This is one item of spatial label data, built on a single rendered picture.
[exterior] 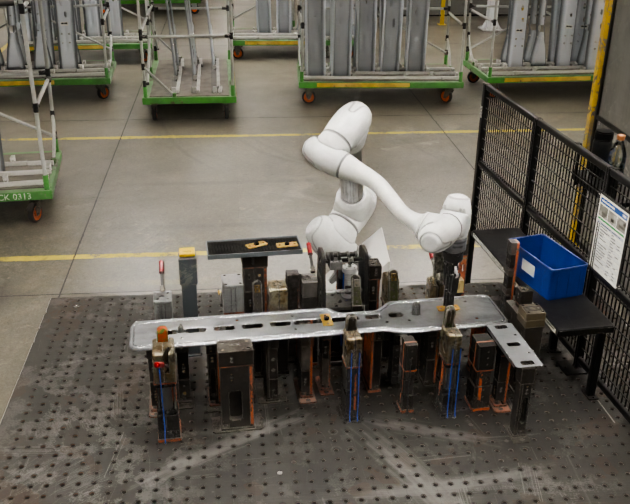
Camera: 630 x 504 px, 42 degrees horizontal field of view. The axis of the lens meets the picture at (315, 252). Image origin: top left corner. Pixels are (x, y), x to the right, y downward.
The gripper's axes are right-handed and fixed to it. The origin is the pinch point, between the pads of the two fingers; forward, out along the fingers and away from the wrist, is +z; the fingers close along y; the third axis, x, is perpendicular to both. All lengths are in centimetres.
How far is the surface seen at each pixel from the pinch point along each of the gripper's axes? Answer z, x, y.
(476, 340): 7.1, 4.7, 19.0
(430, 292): 4.4, -2.7, -13.6
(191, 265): -6, -94, -30
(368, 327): 5.1, -32.4, 7.6
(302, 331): 5, -57, 7
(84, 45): 80, -212, -903
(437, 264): -7.1, -0.3, -14.8
